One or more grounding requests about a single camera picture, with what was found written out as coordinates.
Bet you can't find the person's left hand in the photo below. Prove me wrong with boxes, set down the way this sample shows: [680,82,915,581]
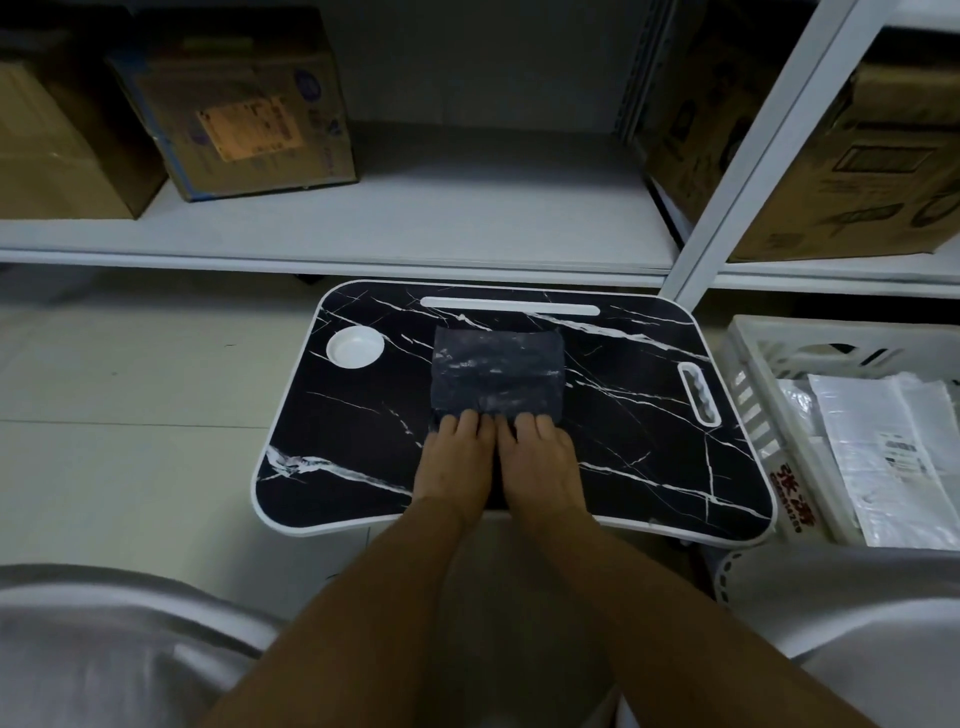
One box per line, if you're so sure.
[412,410,498,530]

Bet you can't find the person's right hand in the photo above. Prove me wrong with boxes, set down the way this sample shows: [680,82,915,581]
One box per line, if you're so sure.
[494,412,585,538]

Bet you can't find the dark grey bag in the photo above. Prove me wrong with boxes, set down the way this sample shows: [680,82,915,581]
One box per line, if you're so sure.
[428,326,568,435]

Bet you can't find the white plastic basket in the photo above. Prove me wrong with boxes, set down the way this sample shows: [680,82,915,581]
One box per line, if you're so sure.
[721,314,960,549]

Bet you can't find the white metal shelf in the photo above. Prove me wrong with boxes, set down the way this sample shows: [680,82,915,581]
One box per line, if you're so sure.
[0,0,960,303]

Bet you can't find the narrow white mailer taped end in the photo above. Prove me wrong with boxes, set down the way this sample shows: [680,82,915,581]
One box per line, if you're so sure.
[808,372,960,549]

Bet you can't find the person's left forearm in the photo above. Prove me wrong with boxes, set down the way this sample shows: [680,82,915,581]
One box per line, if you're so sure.
[198,502,481,728]

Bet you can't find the person's right forearm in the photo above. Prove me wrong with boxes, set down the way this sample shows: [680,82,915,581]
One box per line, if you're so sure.
[528,517,883,728]

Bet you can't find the person's white shorts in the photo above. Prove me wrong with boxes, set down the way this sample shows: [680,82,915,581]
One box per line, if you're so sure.
[0,543,960,728]

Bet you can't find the black marble lap table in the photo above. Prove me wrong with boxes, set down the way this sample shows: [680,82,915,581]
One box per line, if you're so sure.
[252,279,776,547]

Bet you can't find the cardboard box with orange label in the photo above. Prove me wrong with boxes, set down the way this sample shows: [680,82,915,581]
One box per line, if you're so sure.
[108,11,360,202]

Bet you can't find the cardboard box with black print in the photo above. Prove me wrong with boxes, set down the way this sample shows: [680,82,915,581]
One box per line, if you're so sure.
[637,0,960,264]

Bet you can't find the plain brown cardboard box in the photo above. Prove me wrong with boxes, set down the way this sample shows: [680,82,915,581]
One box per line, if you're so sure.
[0,44,168,220]

